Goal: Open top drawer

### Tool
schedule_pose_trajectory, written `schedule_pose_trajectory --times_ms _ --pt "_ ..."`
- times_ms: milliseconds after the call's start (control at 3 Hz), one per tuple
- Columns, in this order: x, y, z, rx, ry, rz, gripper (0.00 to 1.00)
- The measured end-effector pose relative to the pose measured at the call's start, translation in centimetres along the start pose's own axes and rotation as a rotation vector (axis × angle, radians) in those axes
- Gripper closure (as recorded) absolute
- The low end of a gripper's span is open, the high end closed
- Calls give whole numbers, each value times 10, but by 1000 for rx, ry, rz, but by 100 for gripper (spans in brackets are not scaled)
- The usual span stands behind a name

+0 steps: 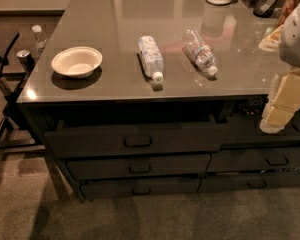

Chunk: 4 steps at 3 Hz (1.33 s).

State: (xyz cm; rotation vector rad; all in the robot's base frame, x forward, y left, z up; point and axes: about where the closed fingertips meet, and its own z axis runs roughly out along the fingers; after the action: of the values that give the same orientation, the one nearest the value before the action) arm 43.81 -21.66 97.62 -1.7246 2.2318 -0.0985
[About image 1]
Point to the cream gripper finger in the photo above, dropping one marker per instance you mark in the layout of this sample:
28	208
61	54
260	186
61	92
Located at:
288	95

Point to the dark drawer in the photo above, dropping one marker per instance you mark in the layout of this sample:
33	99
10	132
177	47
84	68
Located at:
138	167
131	139
254	160
249	181
250	132
140	186

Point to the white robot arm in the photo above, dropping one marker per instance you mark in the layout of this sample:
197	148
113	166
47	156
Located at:
289	41

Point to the dark drawer cabinet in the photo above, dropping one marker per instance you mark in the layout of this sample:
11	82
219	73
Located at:
118	92

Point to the glass snack jar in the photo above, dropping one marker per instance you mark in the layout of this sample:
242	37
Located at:
286	10

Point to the clear plastic water bottle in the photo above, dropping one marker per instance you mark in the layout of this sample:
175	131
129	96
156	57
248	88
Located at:
199	52

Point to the white labelled plastic bottle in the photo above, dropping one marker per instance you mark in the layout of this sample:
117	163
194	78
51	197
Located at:
151	58

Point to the white paper bowl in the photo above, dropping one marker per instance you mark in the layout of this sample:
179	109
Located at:
77	62

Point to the small upright water bottle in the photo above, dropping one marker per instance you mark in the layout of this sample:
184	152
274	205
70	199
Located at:
40	38

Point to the metal soda can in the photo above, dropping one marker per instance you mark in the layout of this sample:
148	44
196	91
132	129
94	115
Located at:
26	60

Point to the black chair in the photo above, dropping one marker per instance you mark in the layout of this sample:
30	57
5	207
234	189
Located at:
11	85

